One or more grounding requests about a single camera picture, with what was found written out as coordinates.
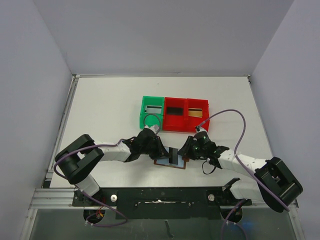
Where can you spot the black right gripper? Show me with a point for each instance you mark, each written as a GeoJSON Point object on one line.
{"type": "Point", "coordinates": [187, 146]}

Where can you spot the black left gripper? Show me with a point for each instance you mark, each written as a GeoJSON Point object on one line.
{"type": "Point", "coordinates": [160, 151]}

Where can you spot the brown leather card holder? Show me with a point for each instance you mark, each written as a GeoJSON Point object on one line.
{"type": "Point", "coordinates": [165, 162]}

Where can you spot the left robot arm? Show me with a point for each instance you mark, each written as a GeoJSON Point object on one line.
{"type": "Point", "coordinates": [76, 162]}

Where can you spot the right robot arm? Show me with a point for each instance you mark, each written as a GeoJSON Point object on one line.
{"type": "Point", "coordinates": [272, 181]}

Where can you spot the black card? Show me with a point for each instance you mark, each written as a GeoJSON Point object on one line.
{"type": "Point", "coordinates": [176, 111]}

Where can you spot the red bin middle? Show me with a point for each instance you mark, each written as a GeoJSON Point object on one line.
{"type": "Point", "coordinates": [175, 123]}

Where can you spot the red bin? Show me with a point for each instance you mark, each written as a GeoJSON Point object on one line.
{"type": "Point", "coordinates": [192, 122]}
{"type": "Point", "coordinates": [175, 123]}

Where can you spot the green bin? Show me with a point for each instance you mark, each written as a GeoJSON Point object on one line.
{"type": "Point", "coordinates": [149, 119]}

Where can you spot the red bin right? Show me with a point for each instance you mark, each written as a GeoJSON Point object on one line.
{"type": "Point", "coordinates": [192, 122]}

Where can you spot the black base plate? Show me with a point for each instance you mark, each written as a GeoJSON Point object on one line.
{"type": "Point", "coordinates": [166, 203]}

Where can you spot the aluminium left rail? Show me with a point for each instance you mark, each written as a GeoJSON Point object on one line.
{"type": "Point", "coordinates": [62, 125]}

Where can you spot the aluminium rail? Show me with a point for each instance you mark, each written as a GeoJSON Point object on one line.
{"type": "Point", "coordinates": [62, 125]}
{"type": "Point", "coordinates": [52, 198]}

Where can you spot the aluminium front rail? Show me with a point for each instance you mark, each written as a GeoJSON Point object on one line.
{"type": "Point", "coordinates": [52, 198]}

